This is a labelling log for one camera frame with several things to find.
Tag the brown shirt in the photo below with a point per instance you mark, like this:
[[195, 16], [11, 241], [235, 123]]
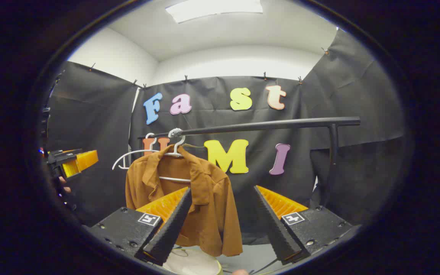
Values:
[[212, 214]]

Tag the empty white hanger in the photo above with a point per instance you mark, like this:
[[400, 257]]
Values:
[[128, 154]]

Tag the white hanger with taped hook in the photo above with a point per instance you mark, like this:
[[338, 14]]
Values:
[[178, 147]]

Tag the white laundry hamper yellow rim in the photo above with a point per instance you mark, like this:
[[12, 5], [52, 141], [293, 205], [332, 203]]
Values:
[[193, 263]]

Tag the grey tape wrap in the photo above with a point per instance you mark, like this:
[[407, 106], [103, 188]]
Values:
[[175, 133]]

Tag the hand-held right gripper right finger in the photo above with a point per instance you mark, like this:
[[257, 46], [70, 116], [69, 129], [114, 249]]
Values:
[[277, 229]]

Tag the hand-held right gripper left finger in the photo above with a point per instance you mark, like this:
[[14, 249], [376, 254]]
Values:
[[172, 229]]

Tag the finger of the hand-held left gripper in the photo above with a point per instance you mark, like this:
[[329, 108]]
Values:
[[86, 159]]

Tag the black clothes rack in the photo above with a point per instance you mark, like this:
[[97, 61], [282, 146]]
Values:
[[281, 124]]

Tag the black backdrop cloth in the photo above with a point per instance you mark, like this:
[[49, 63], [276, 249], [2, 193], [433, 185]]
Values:
[[90, 114]]

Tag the row of black clips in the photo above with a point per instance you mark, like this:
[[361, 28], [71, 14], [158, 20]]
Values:
[[185, 78]]

